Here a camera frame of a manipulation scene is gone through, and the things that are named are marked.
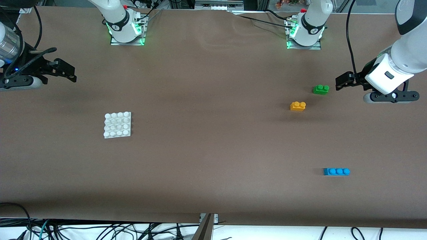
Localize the long black table cable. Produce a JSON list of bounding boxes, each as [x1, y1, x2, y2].
[[238, 15, 294, 28]]

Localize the blue three-stud block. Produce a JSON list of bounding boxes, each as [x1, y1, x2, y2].
[[323, 168, 351, 176]]

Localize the grey metal device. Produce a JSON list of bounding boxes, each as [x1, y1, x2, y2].
[[194, 0, 245, 11]]

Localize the grey metal table leg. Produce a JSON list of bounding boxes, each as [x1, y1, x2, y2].
[[191, 213, 215, 240]]

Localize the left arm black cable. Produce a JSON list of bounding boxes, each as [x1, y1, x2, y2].
[[346, 0, 358, 75]]

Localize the thin grey cable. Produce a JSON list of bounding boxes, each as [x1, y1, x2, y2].
[[142, 8, 164, 25]]

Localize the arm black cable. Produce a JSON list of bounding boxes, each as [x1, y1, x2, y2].
[[346, 0, 358, 75], [32, 5, 43, 50]]

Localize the teal floor cable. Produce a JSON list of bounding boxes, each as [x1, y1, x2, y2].
[[38, 219, 50, 240]]

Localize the short black table cable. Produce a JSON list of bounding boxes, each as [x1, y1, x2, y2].
[[265, 9, 295, 22]]

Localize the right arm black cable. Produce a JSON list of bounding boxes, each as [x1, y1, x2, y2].
[[32, 5, 43, 50]]

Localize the white studded base plate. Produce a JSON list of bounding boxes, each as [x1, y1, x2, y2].
[[103, 111, 132, 139]]

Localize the colourful small objects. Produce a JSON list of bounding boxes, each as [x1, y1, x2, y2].
[[275, 0, 301, 9]]

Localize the white power strip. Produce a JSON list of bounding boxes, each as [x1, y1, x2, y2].
[[132, 0, 157, 9]]

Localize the black looped floor cable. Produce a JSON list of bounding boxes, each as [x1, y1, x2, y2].
[[0, 202, 32, 240]]

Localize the brown table cover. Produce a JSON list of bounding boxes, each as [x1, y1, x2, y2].
[[0, 6, 427, 229]]

